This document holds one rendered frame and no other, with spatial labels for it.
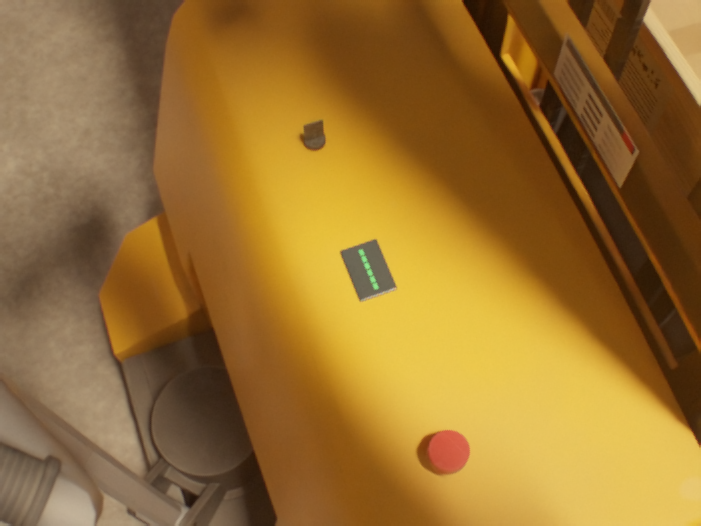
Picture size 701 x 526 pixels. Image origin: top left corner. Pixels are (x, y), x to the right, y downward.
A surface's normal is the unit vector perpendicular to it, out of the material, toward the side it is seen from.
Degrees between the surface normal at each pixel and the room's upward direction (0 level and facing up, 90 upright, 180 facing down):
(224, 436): 0
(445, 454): 0
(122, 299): 22
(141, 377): 0
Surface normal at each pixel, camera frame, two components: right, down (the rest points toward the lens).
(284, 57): -0.02, -0.41
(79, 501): 0.48, -0.65
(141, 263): -0.37, -0.26
